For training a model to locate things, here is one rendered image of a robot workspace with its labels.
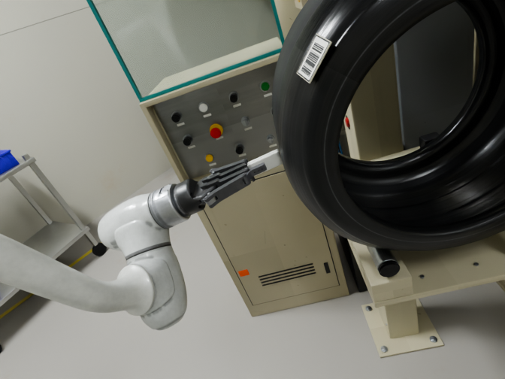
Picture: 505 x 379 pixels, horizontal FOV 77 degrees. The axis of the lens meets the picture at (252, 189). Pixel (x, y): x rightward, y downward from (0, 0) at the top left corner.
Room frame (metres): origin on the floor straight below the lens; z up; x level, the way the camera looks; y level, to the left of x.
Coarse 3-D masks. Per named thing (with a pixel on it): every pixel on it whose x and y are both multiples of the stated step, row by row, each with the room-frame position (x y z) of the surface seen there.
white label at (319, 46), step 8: (320, 40) 0.46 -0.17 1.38; (312, 48) 0.47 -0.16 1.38; (320, 48) 0.46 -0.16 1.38; (328, 48) 0.44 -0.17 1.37; (312, 56) 0.47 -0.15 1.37; (320, 56) 0.45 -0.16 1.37; (304, 64) 0.48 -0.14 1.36; (312, 64) 0.46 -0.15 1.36; (320, 64) 0.45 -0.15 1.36; (304, 72) 0.47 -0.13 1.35; (312, 72) 0.45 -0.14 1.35
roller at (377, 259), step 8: (368, 248) 0.52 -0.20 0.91; (376, 248) 0.50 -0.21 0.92; (376, 256) 0.48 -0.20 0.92; (384, 256) 0.47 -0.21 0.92; (392, 256) 0.46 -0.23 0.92; (376, 264) 0.47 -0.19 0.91; (384, 264) 0.45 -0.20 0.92; (392, 264) 0.44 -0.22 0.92; (384, 272) 0.45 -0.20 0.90; (392, 272) 0.44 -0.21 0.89
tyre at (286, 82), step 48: (336, 0) 0.49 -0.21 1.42; (384, 0) 0.43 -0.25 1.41; (432, 0) 0.42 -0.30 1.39; (480, 0) 0.65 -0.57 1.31; (288, 48) 0.60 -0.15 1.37; (336, 48) 0.45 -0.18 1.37; (384, 48) 0.43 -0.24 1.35; (480, 48) 0.67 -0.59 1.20; (288, 96) 0.50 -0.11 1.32; (336, 96) 0.44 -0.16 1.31; (480, 96) 0.65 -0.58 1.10; (288, 144) 0.49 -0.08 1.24; (336, 144) 0.44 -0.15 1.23; (432, 144) 0.68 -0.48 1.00; (480, 144) 0.62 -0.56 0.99; (336, 192) 0.45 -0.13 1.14; (384, 192) 0.66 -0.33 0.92; (432, 192) 0.61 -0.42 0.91; (480, 192) 0.52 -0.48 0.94; (384, 240) 0.44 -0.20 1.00; (432, 240) 0.42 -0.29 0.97
